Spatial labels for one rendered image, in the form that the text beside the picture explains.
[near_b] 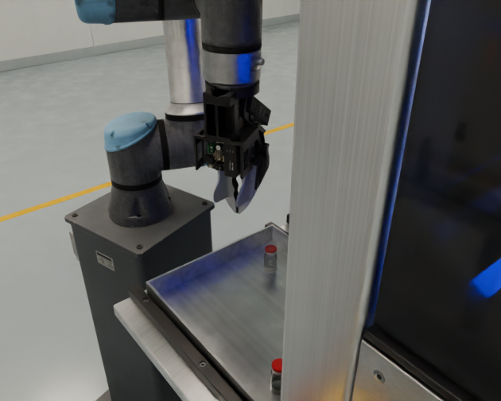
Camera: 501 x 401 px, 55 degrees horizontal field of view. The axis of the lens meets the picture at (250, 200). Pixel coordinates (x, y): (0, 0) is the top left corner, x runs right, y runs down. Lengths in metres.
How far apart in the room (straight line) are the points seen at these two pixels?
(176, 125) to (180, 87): 0.08
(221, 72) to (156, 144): 0.48
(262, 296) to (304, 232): 0.51
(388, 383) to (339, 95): 0.16
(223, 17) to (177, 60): 0.48
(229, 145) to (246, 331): 0.28
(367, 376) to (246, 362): 0.40
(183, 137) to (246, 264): 0.35
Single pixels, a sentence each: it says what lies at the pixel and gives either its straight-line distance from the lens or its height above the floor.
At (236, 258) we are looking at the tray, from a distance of 0.86.
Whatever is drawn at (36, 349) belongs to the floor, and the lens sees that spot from 2.06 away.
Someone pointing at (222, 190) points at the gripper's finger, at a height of 1.06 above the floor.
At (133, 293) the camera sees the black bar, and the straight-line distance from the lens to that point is 0.79.
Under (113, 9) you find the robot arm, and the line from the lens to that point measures 0.68.
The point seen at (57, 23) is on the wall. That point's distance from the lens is 5.74.
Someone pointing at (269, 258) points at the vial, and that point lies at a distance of 0.81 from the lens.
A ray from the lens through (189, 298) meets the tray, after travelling 0.79.
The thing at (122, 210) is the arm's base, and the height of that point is 0.83.
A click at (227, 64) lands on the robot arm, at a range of 0.61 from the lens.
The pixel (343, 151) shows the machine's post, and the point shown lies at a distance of 0.24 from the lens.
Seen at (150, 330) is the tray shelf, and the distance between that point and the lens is 0.75.
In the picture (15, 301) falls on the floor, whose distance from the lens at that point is 2.30.
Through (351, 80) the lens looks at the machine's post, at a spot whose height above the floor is 1.35.
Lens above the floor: 1.41
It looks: 31 degrees down
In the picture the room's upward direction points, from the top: straight up
